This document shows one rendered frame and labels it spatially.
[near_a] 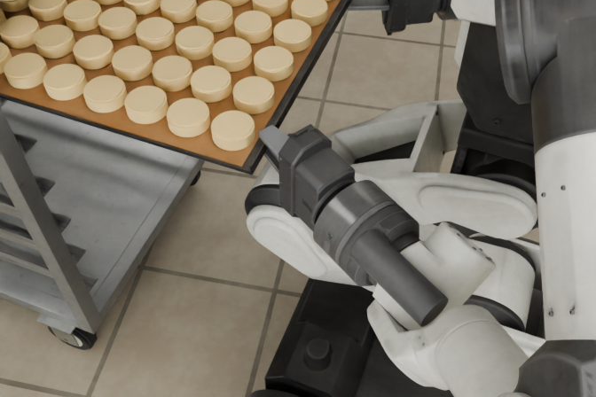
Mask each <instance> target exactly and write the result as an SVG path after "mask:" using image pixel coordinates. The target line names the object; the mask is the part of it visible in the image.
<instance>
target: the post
mask: <svg viewBox="0 0 596 397"><path fill-rule="evenodd" d="M0 180H1V182H2V184H3V186H4V187H5V189H6V191H7V193H8V195H9V197H10V199H11V200H12V203H13V204H14V206H15V208H16V210H17V211H18V213H19V215H20V218H21V220H22V221H23V222H24V224H25V226H26V228H27V231H28V233H29V234H30V236H31V238H32V239H33V241H34V243H35V245H36V247H37V249H38V251H39V253H40V254H41V255H42V257H43V260H44V262H45V264H46V266H47V267H48V269H49V271H50V272H51V275H52V277H53V278H54V280H55V282H56V284H57V286H58V288H59V289H60V291H61V293H62V295H63V297H64V299H65V300H66V302H67V304H68V306H69V308H70V310H71V311H72V313H73V315H74V318H75V320H76V321H77V322H78V324H79V326H80V328H81V329H82V330H84V331H87V332H90V333H92V334H95V332H96V331H97V329H98V327H99V326H100V324H101V323H102V322H103V321H102V319H101V317H100V314H99V312H98V310H97V308H96V306H95V304H94V302H93V300H92V298H91V296H90V293H89V291H88V289H87V287H86V285H85V283H84V282H83V280H82V276H81V274H80V272H79V270H78V268H77V267H76V265H75V262H74V259H73V257H72V255H71V253H70V252H69V250H68V248H67V245H66V242H65V240H64V238H63V237H62V235H61V233H60V231H59V228H58V226H57V223H56V222H55V220H54V218H53V216H52V214H51V211H50V209H49V208H48V205H47V203H46V201H45V199H44V197H43V194H42V193H41V191H40V189H39V186H38V184H37V182H36V180H35V178H34V176H33V174H32V172H31V170H30V167H29V165H28V163H27V161H26V159H25V157H24V155H23V153H22V151H21V149H20V146H19V144H18V142H17V140H16V138H15V136H14V134H13V133H12V129H11V127H10V125H9V123H8V121H7V120H6V118H5V116H4V112H3V110H2V108H1V106H0Z"/></svg>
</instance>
